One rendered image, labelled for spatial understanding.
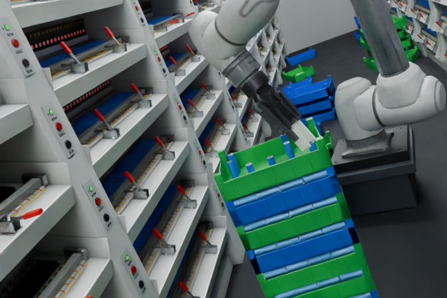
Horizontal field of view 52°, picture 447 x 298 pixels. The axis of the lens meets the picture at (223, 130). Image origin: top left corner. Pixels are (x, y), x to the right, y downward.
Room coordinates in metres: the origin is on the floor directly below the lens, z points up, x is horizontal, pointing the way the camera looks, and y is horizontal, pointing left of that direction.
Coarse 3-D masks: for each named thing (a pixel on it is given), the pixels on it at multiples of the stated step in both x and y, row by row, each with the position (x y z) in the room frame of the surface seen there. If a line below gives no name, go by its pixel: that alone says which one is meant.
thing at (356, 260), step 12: (360, 252) 1.08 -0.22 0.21; (324, 264) 1.09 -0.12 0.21; (336, 264) 1.09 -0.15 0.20; (348, 264) 1.08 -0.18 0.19; (360, 264) 1.08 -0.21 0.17; (264, 276) 1.12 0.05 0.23; (276, 276) 1.12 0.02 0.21; (288, 276) 1.11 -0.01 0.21; (300, 276) 1.10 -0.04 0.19; (312, 276) 1.10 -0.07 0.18; (324, 276) 1.09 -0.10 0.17; (264, 288) 1.12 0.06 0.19; (276, 288) 1.12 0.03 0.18; (288, 288) 1.11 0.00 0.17
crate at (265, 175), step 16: (272, 144) 1.29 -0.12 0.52; (320, 144) 1.08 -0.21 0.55; (224, 160) 1.30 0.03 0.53; (240, 160) 1.31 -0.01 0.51; (256, 160) 1.30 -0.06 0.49; (288, 160) 1.09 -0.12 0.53; (304, 160) 1.09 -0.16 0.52; (320, 160) 1.08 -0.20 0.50; (224, 176) 1.24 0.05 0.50; (240, 176) 1.11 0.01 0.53; (256, 176) 1.10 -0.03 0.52; (272, 176) 1.10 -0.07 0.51; (288, 176) 1.09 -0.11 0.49; (224, 192) 1.12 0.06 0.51; (240, 192) 1.11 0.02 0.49
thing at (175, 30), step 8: (184, 8) 2.27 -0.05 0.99; (192, 8) 2.26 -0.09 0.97; (144, 16) 2.17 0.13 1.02; (160, 16) 2.31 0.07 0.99; (184, 16) 2.28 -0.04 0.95; (192, 16) 2.26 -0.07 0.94; (176, 24) 2.08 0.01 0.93; (184, 24) 2.10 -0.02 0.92; (152, 32) 1.69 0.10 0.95; (160, 32) 1.85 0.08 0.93; (168, 32) 1.86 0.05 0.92; (176, 32) 1.97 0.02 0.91; (184, 32) 2.09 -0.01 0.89; (160, 40) 1.76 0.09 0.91; (168, 40) 1.85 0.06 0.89
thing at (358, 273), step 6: (360, 270) 1.09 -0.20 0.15; (336, 276) 1.10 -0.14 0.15; (342, 276) 1.10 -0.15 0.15; (348, 276) 1.09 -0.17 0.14; (354, 276) 1.09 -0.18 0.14; (318, 282) 1.11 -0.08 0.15; (324, 282) 1.10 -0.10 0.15; (330, 282) 1.10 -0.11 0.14; (336, 282) 1.11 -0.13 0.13; (300, 288) 1.12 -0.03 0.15; (306, 288) 1.11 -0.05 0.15; (312, 288) 1.11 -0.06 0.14; (318, 288) 1.11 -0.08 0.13; (282, 294) 1.12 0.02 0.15; (288, 294) 1.12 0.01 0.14; (294, 294) 1.12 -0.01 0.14
